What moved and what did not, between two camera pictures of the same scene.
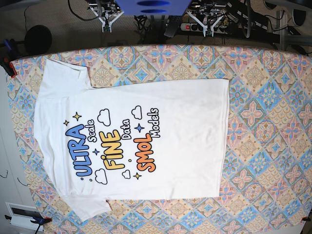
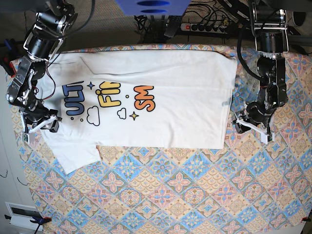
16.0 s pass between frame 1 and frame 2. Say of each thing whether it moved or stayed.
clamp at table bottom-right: stayed
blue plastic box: stayed
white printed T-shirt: moved
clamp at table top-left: stayed
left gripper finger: moved
